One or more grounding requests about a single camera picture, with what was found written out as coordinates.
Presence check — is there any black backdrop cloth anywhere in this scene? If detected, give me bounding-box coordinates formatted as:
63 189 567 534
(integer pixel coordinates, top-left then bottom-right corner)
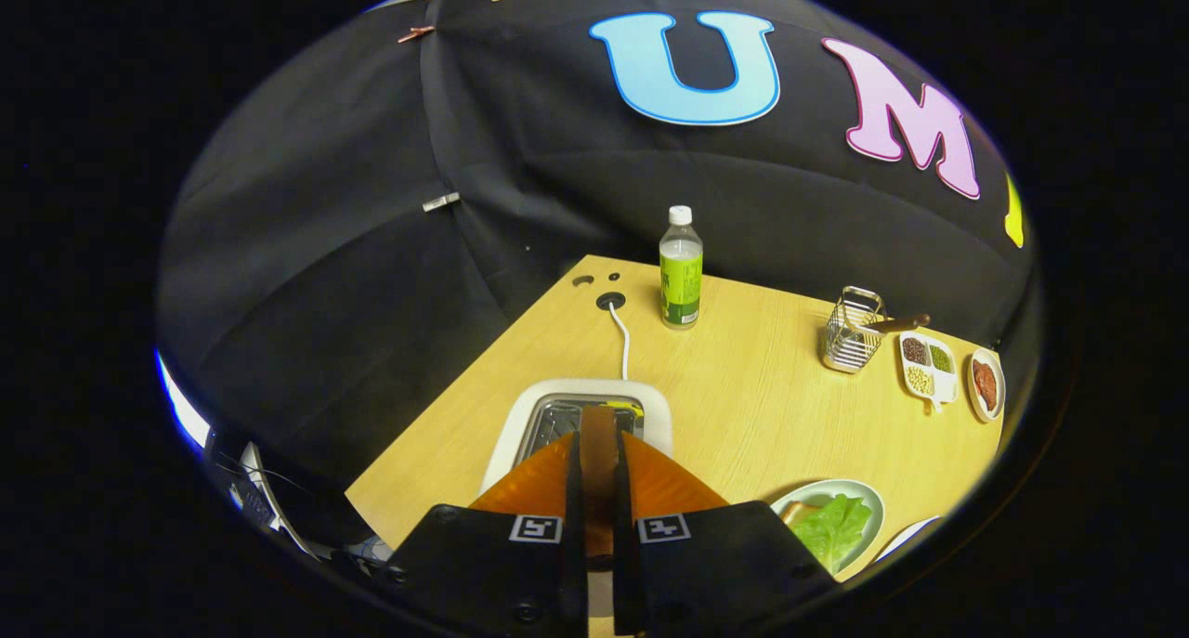
153 0 1041 546

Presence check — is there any white round plate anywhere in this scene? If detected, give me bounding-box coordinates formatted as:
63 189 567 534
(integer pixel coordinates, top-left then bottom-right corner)
967 346 1008 423

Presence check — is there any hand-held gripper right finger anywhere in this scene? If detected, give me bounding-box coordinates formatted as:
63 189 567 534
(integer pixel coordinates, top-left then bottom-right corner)
613 431 837 638

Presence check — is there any toasted bread slice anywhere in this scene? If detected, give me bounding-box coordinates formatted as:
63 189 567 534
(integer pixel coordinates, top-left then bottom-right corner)
578 406 619 563

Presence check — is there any green lettuce leaf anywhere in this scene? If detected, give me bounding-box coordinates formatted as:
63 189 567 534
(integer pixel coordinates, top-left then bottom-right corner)
790 494 874 574

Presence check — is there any white square plate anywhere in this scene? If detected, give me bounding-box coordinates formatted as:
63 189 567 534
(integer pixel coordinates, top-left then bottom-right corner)
873 515 941 562

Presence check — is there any pale green round plate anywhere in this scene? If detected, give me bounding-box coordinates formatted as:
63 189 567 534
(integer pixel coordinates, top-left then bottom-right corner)
769 478 886 576

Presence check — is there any white toaster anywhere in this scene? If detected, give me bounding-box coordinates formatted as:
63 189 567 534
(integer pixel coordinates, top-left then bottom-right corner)
480 378 673 495

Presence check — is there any white divided dish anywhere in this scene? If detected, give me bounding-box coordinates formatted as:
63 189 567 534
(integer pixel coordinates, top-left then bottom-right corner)
897 331 960 413

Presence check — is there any metal wire utensil holder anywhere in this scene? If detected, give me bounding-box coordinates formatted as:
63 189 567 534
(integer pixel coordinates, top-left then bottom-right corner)
821 286 886 374

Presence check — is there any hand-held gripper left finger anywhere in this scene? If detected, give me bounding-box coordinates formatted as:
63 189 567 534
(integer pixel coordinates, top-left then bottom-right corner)
385 431 588 638

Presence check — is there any white toaster cable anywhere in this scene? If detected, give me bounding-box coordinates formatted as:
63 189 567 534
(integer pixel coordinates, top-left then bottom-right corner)
608 302 633 381

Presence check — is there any clear bottle with green label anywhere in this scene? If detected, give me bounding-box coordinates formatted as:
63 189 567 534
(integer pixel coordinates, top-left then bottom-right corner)
659 205 704 330

